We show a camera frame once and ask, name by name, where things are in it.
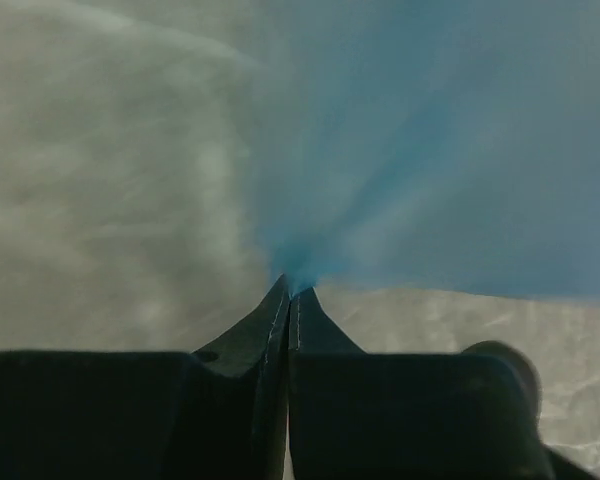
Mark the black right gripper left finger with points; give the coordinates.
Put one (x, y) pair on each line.
(218, 412)

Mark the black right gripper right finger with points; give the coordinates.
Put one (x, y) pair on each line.
(358, 415)

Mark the blue plastic trash bag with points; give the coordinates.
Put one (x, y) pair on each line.
(451, 145)

